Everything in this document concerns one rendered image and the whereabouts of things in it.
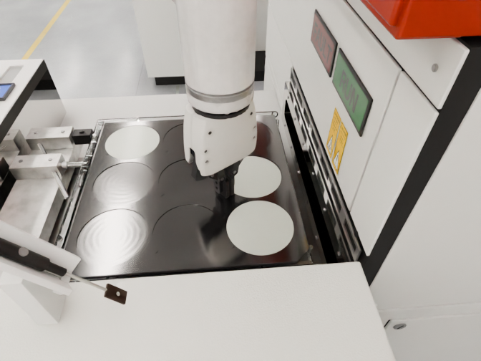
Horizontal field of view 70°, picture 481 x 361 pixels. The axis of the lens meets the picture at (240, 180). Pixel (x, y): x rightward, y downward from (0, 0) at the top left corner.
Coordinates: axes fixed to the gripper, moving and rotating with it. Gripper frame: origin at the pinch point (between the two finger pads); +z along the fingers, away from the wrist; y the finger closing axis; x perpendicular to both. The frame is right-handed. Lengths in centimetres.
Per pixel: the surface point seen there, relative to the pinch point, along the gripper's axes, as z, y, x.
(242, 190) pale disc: 1.9, -2.3, 1.8
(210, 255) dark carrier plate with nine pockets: 2.0, 8.8, 8.4
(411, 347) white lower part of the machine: 27.6, -17.0, 33.6
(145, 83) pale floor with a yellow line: 92, -66, -189
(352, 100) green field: -17.7, -9.6, 12.6
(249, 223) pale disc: 2.0, 0.9, 7.5
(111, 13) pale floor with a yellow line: 92, -103, -329
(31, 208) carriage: 4.1, 25.8, -18.3
